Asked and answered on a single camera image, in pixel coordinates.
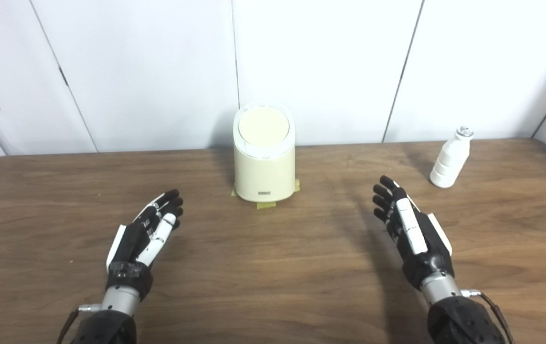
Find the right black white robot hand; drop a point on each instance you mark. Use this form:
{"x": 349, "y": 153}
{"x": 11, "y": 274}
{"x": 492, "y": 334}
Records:
{"x": 425, "y": 248}

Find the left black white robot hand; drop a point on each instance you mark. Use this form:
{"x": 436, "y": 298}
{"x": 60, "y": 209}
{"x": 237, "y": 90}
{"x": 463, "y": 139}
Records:
{"x": 134, "y": 239}

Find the small white plastic bottle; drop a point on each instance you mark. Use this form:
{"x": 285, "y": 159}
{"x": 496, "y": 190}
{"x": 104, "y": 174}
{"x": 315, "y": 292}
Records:
{"x": 449, "y": 162}

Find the cream-colored round bin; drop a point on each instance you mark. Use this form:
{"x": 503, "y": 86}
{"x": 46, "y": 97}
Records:
{"x": 263, "y": 172}

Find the cream round bin lid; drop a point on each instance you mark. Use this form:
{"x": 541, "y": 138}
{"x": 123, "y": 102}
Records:
{"x": 263, "y": 126}

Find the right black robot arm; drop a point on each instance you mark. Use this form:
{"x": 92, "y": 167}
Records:
{"x": 459, "y": 325}

